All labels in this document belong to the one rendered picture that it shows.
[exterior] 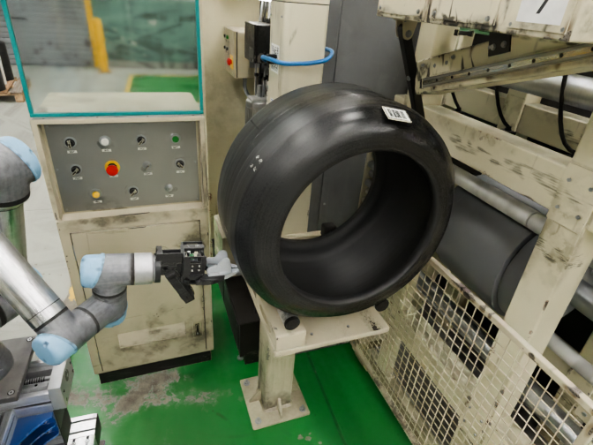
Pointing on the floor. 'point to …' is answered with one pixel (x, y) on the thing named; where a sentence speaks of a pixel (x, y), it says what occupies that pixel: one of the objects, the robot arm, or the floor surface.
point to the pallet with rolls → (9, 77)
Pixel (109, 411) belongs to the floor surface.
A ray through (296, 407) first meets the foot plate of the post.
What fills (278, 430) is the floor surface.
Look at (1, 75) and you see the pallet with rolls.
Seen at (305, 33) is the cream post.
